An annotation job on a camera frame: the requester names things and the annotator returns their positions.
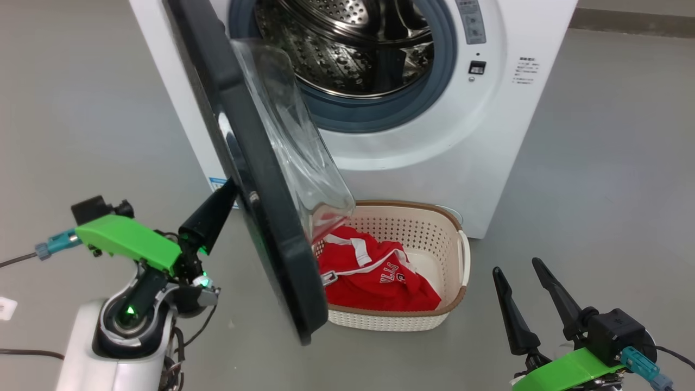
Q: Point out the grey warning sticker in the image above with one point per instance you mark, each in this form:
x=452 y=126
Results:
x=471 y=21

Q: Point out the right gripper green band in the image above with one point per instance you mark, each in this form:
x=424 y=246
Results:
x=570 y=372

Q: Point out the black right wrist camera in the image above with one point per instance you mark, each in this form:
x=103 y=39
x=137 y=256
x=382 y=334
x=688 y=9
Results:
x=616 y=331

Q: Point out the white front-load washing machine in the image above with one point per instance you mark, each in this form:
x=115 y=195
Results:
x=434 y=163

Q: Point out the red white striped shorts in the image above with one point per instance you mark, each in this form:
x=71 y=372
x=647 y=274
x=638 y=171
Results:
x=347 y=233

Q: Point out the teal camera connector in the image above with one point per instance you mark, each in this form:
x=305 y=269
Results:
x=59 y=241
x=643 y=366

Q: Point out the red basketball jersey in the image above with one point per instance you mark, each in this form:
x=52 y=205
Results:
x=380 y=288

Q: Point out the cream perforated laundry basket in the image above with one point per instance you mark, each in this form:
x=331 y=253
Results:
x=429 y=233

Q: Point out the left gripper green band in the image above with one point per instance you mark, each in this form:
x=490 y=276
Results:
x=130 y=239

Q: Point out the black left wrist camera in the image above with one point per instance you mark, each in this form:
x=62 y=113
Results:
x=98 y=207

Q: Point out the blue white energy label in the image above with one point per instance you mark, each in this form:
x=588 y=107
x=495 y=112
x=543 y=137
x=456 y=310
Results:
x=217 y=183

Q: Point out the teal left camera connector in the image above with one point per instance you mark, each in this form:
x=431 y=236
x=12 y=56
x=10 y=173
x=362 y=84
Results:
x=59 y=241

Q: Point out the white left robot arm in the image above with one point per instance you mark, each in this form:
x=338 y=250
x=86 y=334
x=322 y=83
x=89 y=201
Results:
x=108 y=358

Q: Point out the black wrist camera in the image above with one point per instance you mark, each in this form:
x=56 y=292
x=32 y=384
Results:
x=616 y=331
x=98 y=207

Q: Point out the teal right camera connector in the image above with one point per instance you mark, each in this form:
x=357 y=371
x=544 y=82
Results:
x=643 y=366

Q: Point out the white floor tag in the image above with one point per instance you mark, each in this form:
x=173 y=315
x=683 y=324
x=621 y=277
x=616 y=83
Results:
x=6 y=308

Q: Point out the black round glass washer door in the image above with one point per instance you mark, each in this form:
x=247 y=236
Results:
x=271 y=244

